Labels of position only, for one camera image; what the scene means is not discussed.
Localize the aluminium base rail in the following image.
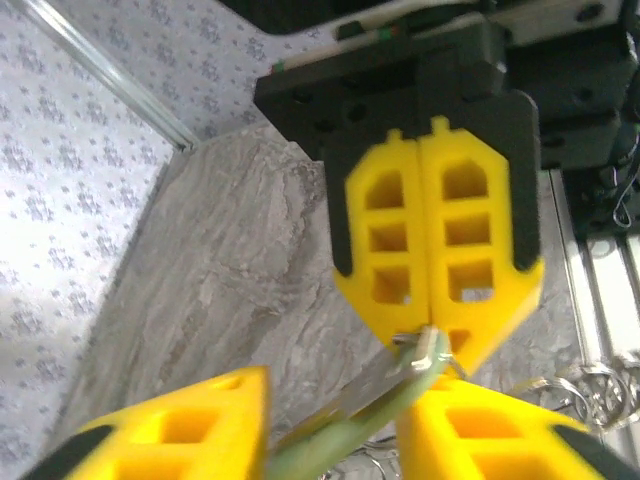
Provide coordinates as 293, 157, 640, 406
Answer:
548, 168, 640, 374

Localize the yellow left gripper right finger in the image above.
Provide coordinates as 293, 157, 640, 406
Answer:
396, 377, 640, 480

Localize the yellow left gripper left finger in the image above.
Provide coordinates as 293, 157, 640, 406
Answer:
28, 366, 272, 480

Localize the brass key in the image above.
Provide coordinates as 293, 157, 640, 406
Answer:
272, 324, 442, 451

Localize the aluminium corner post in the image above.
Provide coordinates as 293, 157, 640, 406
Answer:
19, 0, 200, 154

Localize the mint green key tag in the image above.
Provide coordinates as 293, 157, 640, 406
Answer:
267, 339, 450, 480

